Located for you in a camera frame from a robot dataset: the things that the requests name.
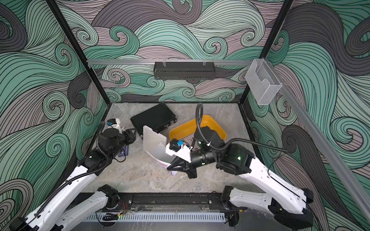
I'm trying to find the aluminium rail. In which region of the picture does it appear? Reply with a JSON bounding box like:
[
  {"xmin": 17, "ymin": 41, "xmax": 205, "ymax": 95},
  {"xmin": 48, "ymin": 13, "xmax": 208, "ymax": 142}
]
[
  {"xmin": 267, "ymin": 62, "xmax": 370, "ymax": 220},
  {"xmin": 87, "ymin": 59, "xmax": 253, "ymax": 66}
]

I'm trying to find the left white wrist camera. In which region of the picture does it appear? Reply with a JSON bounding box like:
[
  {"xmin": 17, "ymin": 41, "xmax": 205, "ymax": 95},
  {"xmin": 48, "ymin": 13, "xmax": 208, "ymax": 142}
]
[{"xmin": 107, "ymin": 118, "xmax": 121, "ymax": 131}]

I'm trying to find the black flat case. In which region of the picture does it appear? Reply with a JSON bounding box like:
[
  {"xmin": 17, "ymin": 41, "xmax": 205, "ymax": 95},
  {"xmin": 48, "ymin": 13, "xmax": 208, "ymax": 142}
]
[{"xmin": 130, "ymin": 104, "xmax": 177, "ymax": 139}]

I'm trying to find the clear wall brochure holder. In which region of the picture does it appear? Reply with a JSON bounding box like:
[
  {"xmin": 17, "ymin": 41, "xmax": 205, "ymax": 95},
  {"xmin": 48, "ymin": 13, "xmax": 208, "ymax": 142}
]
[{"xmin": 245, "ymin": 59, "xmax": 282, "ymax": 105}]

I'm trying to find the right aluminium rail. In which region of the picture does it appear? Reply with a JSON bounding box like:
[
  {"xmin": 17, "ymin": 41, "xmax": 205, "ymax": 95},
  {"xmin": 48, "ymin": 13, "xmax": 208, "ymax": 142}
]
[{"xmin": 267, "ymin": 62, "xmax": 370, "ymax": 220}]

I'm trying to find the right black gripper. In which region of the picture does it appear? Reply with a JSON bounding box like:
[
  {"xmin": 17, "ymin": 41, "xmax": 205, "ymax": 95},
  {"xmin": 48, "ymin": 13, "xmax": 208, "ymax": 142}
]
[{"xmin": 169, "ymin": 148, "xmax": 221, "ymax": 177}]

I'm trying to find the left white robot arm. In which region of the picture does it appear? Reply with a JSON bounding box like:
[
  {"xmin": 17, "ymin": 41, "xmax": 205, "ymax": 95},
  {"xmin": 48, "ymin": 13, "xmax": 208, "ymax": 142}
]
[{"xmin": 9, "ymin": 126, "xmax": 136, "ymax": 231}]

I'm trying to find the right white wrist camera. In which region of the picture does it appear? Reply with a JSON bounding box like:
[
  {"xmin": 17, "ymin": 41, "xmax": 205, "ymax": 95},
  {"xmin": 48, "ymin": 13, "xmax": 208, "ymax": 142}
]
[{"xmin": 165, "ymin": 139, "xmax": 192, "ymax": 163}]

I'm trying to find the white slotted cable duct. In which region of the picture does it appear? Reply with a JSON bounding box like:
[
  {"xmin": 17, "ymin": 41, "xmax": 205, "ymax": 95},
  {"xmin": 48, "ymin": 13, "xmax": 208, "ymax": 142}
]
[{"xmin": 83, "ymin": 212, "xmax": 226, "ymax": 223}]

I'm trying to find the small blue card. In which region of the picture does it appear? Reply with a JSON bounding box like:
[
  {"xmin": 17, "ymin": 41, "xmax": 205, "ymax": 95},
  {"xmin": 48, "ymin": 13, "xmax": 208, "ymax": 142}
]
[{"xmin": 118, "ymin": 146, "xmax": 129, "ymax": 157}]

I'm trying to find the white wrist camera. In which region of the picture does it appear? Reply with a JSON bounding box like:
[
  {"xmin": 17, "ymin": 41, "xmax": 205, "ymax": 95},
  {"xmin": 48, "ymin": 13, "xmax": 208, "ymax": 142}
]
[
  {"xmin": 107, "ymin": 118, "xmax": 121, "ymax": 131},
  {"xmin": 165, "ymin": 139, "xmax": 192, "ymax": 163}
]

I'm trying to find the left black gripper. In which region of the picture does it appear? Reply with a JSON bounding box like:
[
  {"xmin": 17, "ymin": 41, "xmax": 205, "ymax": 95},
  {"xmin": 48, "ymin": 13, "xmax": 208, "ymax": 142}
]
[{"xmin": 109, "ymin": 127, "xmax": 136, "ymax": 161}]

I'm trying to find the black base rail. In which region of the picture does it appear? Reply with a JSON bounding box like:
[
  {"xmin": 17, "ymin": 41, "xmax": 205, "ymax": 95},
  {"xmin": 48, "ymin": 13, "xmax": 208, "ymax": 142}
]
[{"xmin": 80, "ymin": 192, "xmax": 287, "ymax": 213}]

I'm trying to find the black wall shelf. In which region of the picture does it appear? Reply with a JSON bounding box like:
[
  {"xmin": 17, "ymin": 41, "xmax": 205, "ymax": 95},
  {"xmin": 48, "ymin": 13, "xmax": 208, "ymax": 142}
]
[{"xmin": 153, "ymin": 61, "xmax": 216, "ymax": 80}]

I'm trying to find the back aluminium rail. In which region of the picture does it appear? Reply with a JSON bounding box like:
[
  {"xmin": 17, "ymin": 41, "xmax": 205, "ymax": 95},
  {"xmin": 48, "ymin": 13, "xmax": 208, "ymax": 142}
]
[{"xmin": 87, "ymin": 59, "xmax": 253, "ymax": 66}]

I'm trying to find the yellow plastic tray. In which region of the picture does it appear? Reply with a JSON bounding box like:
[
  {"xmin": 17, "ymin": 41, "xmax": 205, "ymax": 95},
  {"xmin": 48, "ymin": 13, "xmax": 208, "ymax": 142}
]
[{"xmin": 169, "ymin": 115, "xmax": 227, "ymax": 143}]

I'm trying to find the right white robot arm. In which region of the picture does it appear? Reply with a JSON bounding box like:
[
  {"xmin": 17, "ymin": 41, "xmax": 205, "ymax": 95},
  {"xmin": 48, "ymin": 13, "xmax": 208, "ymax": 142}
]
[{"xmin": 165, "ymin": 127, "xmax": 314, "ymax": 230}]

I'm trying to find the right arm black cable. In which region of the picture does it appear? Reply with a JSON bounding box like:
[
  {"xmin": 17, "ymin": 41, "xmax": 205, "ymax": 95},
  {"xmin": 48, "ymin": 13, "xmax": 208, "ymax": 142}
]
[{"xmin": 195, "ymin": 103, "xmax": 290, "ymax": 154}]

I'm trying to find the pink dessert menu sheet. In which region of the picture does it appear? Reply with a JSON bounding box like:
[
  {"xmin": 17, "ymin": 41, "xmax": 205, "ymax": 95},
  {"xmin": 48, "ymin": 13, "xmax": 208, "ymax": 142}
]
[{"xmin": 158, "ymin": 160, "xmax": 177, "ymax": 176}]

